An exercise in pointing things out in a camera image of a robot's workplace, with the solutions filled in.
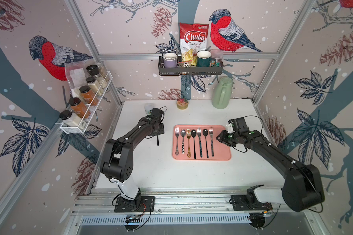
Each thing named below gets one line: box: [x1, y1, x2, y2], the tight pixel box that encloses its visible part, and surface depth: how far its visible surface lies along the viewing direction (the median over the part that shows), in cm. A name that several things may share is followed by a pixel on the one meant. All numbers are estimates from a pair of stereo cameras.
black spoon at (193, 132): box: [190, 129, 197, 160], surface depth 102 cm
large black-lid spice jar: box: [86, 64, 108, 89], surface depth 81 cm
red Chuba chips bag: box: [179, 22, 210, 55], surface depth 81 cm
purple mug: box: [163, 52, 178, 68], surface depth 84 cm
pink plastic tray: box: [172, 124, 232, 161], surface depth 97 cm
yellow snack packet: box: [181, 48, 198, 66], surface depth 87 cm
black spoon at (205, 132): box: [202, 128, 209, 159], surface depth 102 cm
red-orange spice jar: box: [79, 85, 100, 106], surface depth 73 cm
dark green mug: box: [196, 50, 217, 68], surface depth 86 cm
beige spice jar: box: [86, 76, 104, 96], surface depth 78 cm
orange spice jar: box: [69, 97, 92, 119], surface depth 68 cm
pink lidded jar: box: [209, 48, 224, 67], surface depth 87 cm
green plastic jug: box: [211, 76, 233, 110], surface depth 103 cm
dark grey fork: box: [208, 127, 215, 157], surface depth 103 cm
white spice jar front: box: [59, 110, 86, 129], surface depth 62 cm
